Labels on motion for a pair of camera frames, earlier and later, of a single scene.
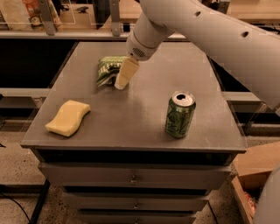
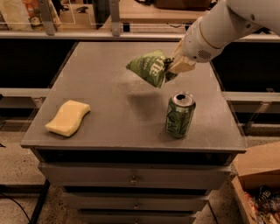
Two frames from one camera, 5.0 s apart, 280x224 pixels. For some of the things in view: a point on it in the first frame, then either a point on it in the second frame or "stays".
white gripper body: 141,49 -> 196,44
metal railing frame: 49,31 stays
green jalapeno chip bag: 108,67 -> 153,67
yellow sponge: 69,118 stays
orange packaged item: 33,10 stays
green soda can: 180,113 stays
